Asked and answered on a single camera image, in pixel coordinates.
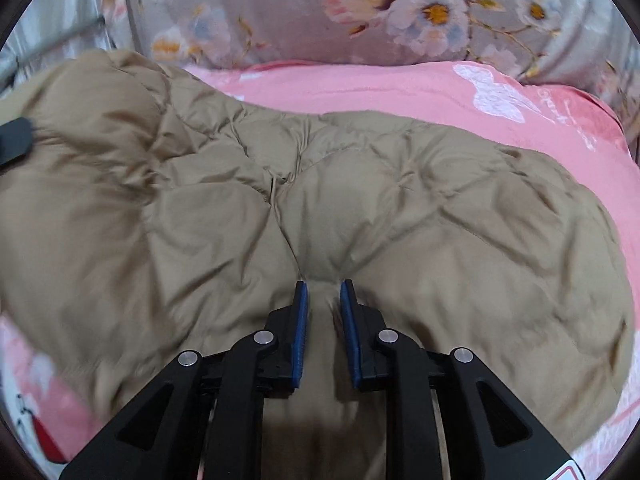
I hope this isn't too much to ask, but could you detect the grey floral quilt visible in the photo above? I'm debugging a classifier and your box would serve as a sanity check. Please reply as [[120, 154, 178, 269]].
[[100, 0, 640, 126]]

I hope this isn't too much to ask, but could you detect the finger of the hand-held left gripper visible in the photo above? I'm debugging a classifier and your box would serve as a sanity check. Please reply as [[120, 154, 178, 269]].
[[0, 117, 35, 170]]

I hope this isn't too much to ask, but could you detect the grey metal bar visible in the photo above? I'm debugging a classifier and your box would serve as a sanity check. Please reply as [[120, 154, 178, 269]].
[[0, 16, 107, 81]]

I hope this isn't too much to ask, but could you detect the white satin curtain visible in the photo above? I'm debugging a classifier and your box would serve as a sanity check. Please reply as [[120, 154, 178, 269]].
[[0, 0, 133, 93]]

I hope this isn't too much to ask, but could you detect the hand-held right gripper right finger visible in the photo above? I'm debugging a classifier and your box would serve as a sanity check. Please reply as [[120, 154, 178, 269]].
[[339, 279, 577, 480]]

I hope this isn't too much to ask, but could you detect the tan quilted jacket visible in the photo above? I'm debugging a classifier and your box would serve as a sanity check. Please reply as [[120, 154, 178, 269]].
[[0, 50, 633, 480]]

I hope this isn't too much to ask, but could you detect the pink printed blanket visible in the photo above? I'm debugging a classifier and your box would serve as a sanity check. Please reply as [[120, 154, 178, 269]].
[[0, 59, 640, 480]]

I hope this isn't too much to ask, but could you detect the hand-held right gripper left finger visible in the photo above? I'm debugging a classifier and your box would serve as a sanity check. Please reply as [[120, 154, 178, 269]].
[[60, 281, 309, 480]]

